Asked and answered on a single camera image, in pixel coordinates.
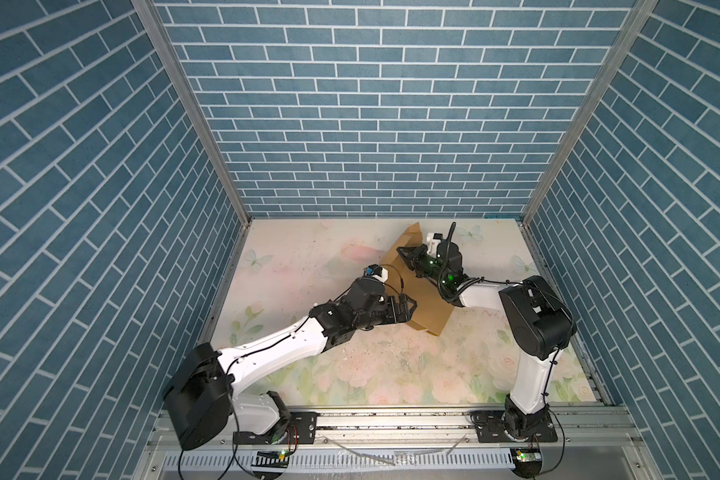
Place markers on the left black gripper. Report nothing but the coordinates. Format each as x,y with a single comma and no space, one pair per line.
404,314

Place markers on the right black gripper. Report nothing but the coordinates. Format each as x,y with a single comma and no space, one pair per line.
413,261

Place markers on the brown cardboard box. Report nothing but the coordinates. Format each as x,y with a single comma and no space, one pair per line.
431,314

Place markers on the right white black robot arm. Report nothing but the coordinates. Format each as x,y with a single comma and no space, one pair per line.
541,324

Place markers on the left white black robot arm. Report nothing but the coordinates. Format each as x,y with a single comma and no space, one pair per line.
208,386

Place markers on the left green circuit board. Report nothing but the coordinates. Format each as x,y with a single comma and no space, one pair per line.
270,460

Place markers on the green circuit board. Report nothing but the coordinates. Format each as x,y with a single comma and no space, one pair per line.
527,455
270,460

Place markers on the right green circuit board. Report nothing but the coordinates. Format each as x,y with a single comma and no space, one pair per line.
527,455

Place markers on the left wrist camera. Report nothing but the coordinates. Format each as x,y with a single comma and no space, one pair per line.
376,272

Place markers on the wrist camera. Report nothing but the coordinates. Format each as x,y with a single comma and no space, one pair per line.
432,243
376,272

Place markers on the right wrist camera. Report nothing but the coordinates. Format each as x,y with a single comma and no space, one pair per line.
432,243

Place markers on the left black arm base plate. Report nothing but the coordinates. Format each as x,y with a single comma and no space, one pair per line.
299,428

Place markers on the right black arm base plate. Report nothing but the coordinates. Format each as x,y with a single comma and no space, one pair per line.
501,426

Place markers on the aluminium front rail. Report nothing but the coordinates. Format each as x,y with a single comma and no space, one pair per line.
594,442

